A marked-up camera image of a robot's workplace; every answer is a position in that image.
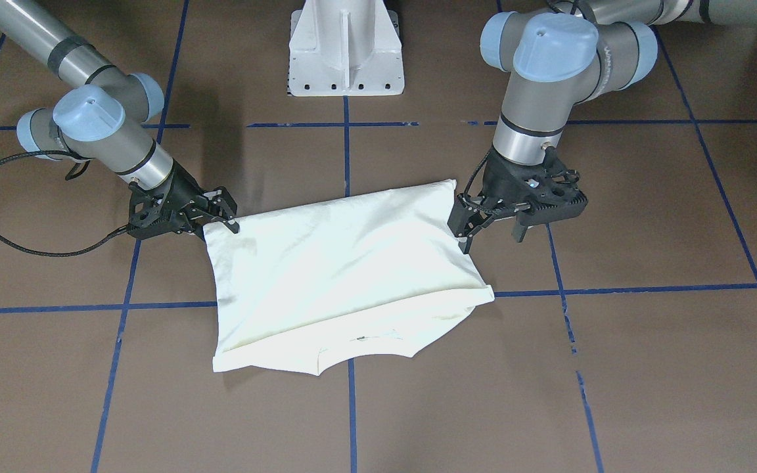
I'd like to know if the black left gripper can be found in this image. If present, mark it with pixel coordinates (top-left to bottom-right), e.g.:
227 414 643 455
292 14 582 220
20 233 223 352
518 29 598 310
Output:
447 148 567 254

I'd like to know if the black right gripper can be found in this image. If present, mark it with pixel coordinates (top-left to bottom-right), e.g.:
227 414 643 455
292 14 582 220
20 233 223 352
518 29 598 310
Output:
128 164 240 238

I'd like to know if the cream long-sleeve cat shirt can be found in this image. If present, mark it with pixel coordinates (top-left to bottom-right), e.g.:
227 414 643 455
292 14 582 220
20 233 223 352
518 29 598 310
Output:
204 179 495 375

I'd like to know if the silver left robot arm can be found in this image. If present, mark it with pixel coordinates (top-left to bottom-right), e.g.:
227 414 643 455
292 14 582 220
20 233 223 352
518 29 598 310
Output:
448 1 757 254

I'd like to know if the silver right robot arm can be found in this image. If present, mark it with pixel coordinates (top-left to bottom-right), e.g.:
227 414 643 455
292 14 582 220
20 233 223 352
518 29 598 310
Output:
0 1 240 240

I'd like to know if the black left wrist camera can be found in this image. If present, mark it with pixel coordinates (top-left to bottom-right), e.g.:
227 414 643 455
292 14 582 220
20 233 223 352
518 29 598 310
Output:
513 164 588 243

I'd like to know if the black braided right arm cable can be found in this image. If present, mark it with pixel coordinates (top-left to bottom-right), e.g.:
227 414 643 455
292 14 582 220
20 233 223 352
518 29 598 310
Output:
0 150 133 258

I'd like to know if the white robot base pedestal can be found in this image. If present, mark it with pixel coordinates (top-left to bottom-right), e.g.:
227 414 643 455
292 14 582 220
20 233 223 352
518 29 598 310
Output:
287 1 405 98

